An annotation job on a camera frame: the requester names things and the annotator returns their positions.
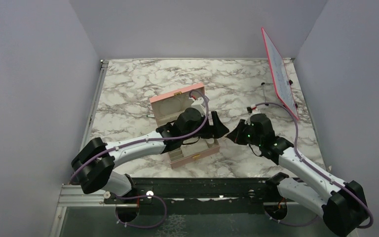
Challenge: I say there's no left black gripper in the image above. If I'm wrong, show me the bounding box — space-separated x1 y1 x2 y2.
182 111 229 141

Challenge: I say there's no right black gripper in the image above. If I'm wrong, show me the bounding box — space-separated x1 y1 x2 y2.
227 118 263 147

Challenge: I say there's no pink jewelry box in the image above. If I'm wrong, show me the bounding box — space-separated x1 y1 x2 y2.
150 83 228 169

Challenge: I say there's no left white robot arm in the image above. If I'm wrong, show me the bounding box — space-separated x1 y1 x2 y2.
71 108 229 194

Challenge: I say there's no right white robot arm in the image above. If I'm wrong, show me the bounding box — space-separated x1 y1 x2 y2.
227 114 371 237

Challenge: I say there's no beige watch pillow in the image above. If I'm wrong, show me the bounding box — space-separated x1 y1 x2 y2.
205 139 216 149

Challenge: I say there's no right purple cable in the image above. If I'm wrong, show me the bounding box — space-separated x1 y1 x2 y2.
246 102 374 229

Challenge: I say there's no purple cable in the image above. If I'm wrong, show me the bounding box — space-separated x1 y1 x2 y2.
246 102 374 229
68 90 210 229

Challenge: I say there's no black metal base rail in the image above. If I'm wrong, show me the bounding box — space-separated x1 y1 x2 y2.
70 175 308 217

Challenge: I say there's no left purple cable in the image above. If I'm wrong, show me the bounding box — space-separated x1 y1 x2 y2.
68 90 210 229

